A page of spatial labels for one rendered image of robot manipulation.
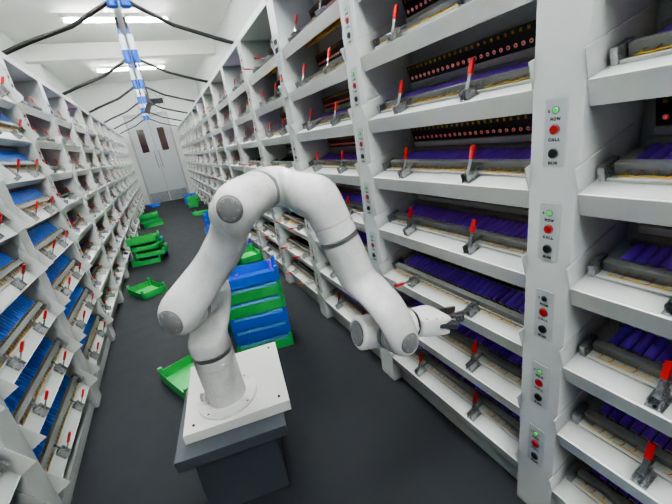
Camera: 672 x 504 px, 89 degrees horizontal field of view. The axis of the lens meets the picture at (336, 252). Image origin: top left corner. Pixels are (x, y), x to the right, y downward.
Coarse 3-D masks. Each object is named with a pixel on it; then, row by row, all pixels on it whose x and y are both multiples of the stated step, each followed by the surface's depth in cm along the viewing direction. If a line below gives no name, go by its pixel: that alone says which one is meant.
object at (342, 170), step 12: (336, 144) 178; (348, 144) 167; (312, 156) 185; (324, 156) 183; (336, 156) 171; (348, 156) 160; (312, 168) 180; (324, 168) 168; (336, 168) 158; (348, 168) 148; (336, 180) 153; (348, 180) 143
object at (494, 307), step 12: (396, 264) 135; (420, 276) 123; (432, 276) 119; (432, 288) 116; (444, 288) 113; (456, 288) 109; (480, 300) 100; (504, 312) 93; (516, 312) 91; (516, 324) 89
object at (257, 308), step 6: (282, 294) 182; (270, 300) 182; (276, 300) 182; (282, 300) 183; (246, 306) 179; (252, 306) 180; (258, 306) 181; (264, 306) 182; (270, 306) 183; (276, 306) 183; (282, 306) 184; (234, 312) 178; (240, 312) 179; (246, 312) 180; (252, 312) 181; (258, 312) 182; (234, 318) 179
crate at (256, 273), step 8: (272, 256) 194; (248, 264) 193; (256, 264) 194; (264, 264) 195; (272, 264) 195; (232, 272) 192; (240, 272) 193; (248, 272) 194; (256, 272) 193; (264, 272) 191; (272, 272) 178; (232, 280) 173; (240, 280) 174; (248, 280) 175; (256, 280) 176; (264, 280) 178; (272, 280) 179; (232, 288) 174; (240, 288) 175
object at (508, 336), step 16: (400, 256) 138; (384, 272) 136; (400, 272) 133; (400, 288) 129; (416, 288) 121; (512, 288) 102; (432, 304) 114; (448, 304) 108; (464, 304) 105; (464, 320) 102; (480, 320) 97; (496, 320) 95; (496, 336) 92; (512, 336) 88
